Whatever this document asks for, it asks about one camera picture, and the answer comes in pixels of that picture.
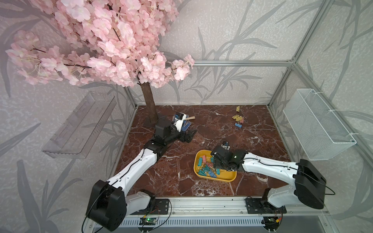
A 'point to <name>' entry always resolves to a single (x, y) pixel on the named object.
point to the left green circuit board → (147, 221)
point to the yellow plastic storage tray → (204, 167)
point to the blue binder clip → (238, 125)
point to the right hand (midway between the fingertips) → (217, 162)
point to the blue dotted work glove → (186, 124)
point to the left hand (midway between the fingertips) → (190, 127)
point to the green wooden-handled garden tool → (190, 118)
